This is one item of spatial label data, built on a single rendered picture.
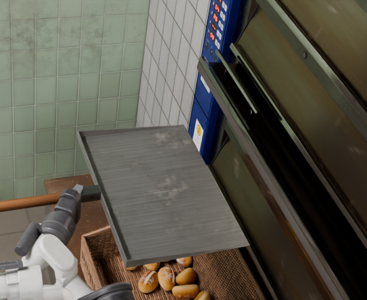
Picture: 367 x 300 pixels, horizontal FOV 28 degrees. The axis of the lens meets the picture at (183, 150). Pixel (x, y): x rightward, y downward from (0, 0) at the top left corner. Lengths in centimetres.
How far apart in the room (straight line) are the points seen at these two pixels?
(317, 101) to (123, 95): 166
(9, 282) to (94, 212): 148
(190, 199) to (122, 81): 141
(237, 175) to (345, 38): 84
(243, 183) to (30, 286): 116
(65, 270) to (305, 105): 78
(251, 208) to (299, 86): 55
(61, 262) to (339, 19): 92
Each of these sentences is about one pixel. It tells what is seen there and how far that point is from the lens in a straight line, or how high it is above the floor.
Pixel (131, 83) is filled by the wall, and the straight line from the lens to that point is 348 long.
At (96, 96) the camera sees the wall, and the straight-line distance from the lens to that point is 347.
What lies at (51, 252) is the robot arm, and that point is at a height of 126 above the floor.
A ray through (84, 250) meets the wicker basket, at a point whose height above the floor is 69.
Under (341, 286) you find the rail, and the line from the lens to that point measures 172.
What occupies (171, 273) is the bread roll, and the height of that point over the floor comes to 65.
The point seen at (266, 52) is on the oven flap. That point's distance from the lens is 222.
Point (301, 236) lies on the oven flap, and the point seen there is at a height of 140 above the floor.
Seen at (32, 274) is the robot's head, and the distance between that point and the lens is 150.
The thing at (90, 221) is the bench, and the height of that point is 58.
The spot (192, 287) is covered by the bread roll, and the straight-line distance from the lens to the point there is 264.
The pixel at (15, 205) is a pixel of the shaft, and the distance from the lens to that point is 205.
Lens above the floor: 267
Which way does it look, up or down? 40 degrees down
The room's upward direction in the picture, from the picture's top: 10 degrees clockwise
